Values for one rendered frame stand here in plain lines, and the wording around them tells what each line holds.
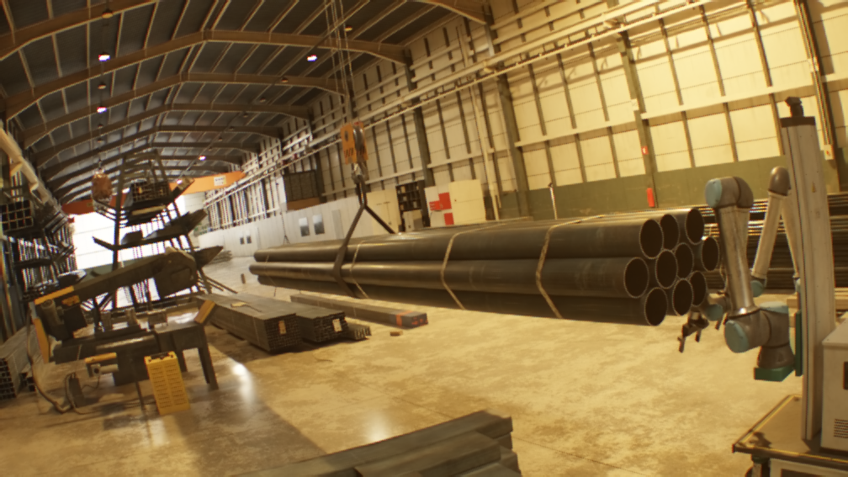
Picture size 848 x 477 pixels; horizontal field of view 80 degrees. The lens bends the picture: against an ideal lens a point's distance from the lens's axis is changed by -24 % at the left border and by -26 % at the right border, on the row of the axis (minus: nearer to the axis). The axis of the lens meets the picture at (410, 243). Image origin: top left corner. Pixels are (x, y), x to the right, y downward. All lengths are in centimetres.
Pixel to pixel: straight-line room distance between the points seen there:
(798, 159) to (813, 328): 74
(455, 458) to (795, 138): 210
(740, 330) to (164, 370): 544
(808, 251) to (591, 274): 102
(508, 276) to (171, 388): 436
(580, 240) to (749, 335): 89
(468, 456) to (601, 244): 114
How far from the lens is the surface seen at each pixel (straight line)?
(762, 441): 306
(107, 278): 857
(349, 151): 510
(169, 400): 666
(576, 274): 267
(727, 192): 268
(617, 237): 256
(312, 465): 316
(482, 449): 303
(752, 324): 268
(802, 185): 276
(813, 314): 284
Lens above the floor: 164
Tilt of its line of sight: 3 degrees down
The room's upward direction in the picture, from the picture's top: 10 degrees counter-clockwise
